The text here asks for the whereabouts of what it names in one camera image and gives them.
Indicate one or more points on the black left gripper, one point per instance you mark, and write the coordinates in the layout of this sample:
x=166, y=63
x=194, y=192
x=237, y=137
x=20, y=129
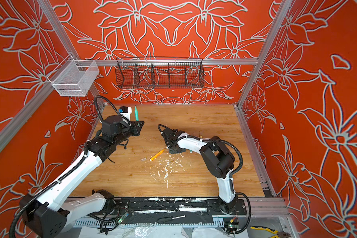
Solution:
x=135, y=124

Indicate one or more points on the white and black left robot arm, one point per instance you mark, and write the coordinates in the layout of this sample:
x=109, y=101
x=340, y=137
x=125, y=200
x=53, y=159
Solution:
x=48, y=212

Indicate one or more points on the black wire basket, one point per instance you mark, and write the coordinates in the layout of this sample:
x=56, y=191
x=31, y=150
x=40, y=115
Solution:
x=159, y=73

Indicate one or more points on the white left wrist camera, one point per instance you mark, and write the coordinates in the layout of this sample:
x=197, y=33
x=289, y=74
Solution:
x=125, y=112

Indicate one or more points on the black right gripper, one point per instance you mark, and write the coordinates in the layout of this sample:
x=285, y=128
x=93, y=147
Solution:
x=171, y=151

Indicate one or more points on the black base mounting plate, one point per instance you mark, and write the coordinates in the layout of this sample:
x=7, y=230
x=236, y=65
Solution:
x=187, y=211

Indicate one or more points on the orange highlighter pen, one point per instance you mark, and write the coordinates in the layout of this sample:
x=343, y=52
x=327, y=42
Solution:
x=157, y=155

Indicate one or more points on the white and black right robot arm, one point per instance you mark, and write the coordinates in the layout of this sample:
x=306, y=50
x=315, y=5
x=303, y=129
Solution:
x=218, y=159

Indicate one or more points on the clear plastic bin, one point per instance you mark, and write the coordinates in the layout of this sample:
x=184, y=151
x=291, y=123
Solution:
x=74, y=78

